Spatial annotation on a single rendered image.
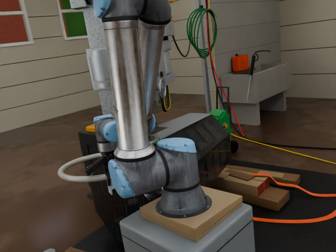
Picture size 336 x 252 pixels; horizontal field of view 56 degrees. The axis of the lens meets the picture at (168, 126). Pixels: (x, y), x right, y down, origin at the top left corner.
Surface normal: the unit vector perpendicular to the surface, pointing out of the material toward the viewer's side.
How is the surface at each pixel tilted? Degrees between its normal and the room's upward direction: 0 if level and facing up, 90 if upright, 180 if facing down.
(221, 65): 90
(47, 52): 90
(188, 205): 66
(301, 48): 90
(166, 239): 0
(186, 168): 87
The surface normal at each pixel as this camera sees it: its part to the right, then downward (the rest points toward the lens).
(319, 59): -0.70, 0.28
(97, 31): -0.15, 0.28
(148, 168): 0.63, 0.19
